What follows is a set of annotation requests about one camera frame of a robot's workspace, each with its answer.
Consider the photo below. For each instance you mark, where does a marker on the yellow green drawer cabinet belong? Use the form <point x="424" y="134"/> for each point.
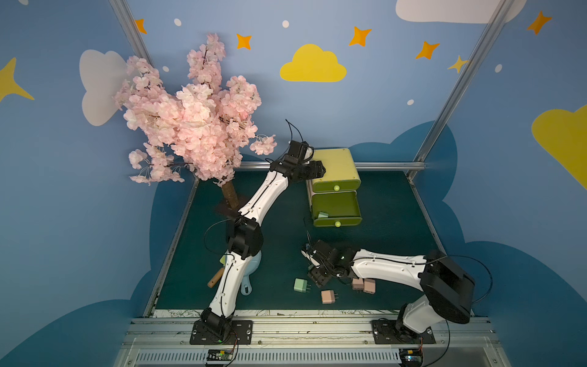
<point x="336" y="192"/>

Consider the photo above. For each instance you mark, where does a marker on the pink cherry blossom tree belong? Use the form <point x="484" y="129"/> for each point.
<point x="202" y="127"/>

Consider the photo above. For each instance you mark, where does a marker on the pink plug bottom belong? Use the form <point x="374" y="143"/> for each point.
<point x="328" y="297"/>

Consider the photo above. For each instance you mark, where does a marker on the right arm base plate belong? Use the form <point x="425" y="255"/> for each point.
<point x="386" y="331"/>

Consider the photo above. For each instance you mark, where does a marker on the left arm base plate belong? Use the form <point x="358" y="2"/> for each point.
<point x="238" y="331"/>

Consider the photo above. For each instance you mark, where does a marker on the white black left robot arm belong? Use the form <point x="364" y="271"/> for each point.
<point x="245" y="238"/>

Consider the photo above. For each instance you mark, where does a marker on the pink plug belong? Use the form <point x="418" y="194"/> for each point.
<point x="369" y="286"/>
<point x="328" y="297"/>
<point x="358" y="284"/>

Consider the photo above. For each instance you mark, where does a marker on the controller board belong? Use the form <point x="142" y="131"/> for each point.
<point x="411" y="358"/>
<point x="219" y="357"/>

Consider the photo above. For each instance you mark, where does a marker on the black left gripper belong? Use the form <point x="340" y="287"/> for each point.
<point x="309" y="170"/>

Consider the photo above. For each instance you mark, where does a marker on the left controller board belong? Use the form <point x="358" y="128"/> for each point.
<point x="219" y="357"/>

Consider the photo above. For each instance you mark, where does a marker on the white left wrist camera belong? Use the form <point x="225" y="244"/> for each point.
<point x="299" y="153"/>

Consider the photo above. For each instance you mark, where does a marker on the right controller board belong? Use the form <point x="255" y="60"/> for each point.
<point x="411" y="358"/>

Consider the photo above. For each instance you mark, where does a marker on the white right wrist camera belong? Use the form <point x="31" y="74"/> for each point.
<point x="312" y="256"/>

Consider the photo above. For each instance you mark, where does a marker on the wooden handle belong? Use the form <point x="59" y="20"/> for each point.
<point x="216" y="278"/>

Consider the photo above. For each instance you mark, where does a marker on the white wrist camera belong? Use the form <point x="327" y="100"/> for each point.
<point x="299" y="153"/>
<point x="312" y="256"/>

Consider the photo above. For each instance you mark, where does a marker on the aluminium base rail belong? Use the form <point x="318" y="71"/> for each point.
<point x="307" y="338"/>

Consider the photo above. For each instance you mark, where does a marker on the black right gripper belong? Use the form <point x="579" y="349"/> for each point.
<point x="321" y="269"/>

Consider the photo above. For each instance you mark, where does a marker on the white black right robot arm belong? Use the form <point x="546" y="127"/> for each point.
<point x="447" y="288"/>

